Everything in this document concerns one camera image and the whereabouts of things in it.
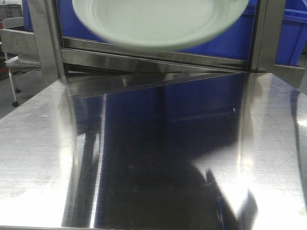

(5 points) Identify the green plate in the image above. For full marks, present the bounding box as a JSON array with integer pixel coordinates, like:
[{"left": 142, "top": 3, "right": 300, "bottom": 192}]
[{"left": 72, "top": 0, "right": 248, "bottom": 52}]

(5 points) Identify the stainless steel shelf rack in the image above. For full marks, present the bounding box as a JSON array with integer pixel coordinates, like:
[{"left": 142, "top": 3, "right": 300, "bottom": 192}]
[{"left": 0, "top": 0, "right": 307, "bottom": 90}]

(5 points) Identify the right blue plastic bin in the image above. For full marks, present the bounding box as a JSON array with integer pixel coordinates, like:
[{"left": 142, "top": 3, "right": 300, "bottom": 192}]
[{"left": 179, "top": 0, "right": 255, "bottom": 59}]

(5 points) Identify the blue plastic bin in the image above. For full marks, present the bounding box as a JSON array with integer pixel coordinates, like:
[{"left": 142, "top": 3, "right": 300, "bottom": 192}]
[
  {"left": 179, "top": 0, "right": 255, "bottom": 59},
  {"left": 57, "top": 0, "right": 105, "bottom": 42}
]

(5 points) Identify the left blue plastic bin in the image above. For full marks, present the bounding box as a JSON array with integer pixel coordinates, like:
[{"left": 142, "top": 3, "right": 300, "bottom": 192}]
[{"left": 57, "top": 0, "right": 105, "bottom": 42}]

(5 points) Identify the far left blue bin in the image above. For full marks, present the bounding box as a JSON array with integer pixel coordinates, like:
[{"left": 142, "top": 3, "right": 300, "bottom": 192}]
[{"left": 22, "top": 0, "right": 33, "bottom": 32}]

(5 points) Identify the far right blue bin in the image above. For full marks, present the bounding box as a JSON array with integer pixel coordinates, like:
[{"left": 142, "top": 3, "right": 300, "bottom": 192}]
[{"left": 275, "top": 0, "right": 307, "bottom": 66}]

